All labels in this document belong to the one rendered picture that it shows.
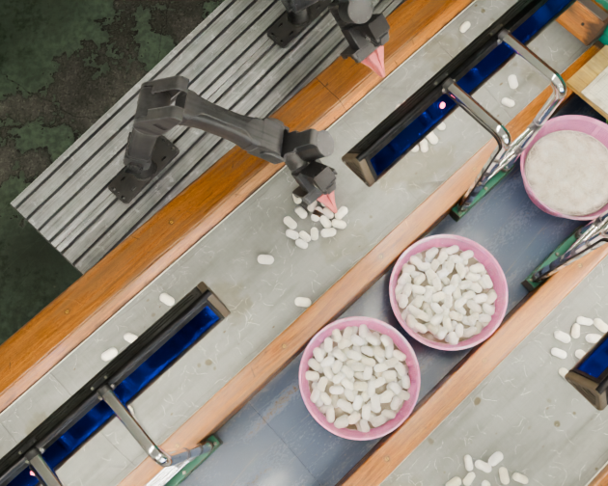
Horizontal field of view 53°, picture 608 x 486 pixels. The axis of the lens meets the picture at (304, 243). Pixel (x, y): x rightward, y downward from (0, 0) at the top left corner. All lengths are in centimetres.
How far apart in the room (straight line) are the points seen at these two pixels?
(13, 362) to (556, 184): 133
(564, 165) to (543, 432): 64
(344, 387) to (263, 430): 21
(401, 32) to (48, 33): 162
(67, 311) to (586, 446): 119
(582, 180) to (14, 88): 210
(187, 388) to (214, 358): 9
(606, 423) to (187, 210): 105
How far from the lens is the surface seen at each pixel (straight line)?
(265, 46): 177
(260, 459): 149
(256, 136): 130
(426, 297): 145
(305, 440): 148
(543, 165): 162
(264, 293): 144
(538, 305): 148
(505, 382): 147
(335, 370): 141
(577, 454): 151
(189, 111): 124
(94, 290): 151
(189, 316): 108
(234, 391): 140
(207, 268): 147
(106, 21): 278
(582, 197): 163
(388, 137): 115
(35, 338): 155
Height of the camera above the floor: 215
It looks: 75 degrees down
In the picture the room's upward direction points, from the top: 8 degrees counter-clockwise
